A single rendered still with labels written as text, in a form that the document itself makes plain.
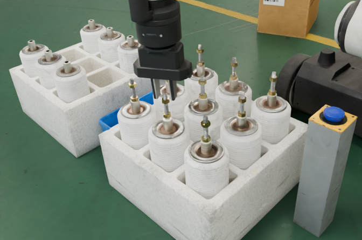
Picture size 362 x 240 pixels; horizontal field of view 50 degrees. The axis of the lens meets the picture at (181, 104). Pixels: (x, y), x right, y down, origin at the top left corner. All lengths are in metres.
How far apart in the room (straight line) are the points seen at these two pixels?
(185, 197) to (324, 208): 0.32
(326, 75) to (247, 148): 0.45
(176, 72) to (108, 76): 0.62
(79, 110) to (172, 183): 0.44
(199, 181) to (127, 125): 0.24
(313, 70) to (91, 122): 0.70
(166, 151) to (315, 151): 0.32
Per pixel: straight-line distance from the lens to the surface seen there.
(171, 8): 0.72
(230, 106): 1.00
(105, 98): 1.21
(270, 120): 0.94
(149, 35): 0.72
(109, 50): 1.37
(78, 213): 1.09
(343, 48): 1.04
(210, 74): 1.09
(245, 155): 0.88
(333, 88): 1.21
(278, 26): 1.96
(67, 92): 1.19
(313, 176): 0.90
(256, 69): 1.65
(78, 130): 1.20
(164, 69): 0.77
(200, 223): 0.84
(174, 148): 0.86
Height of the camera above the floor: 0.78
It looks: 33 degrees down
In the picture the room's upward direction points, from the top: 4 degrees counter-clockwise
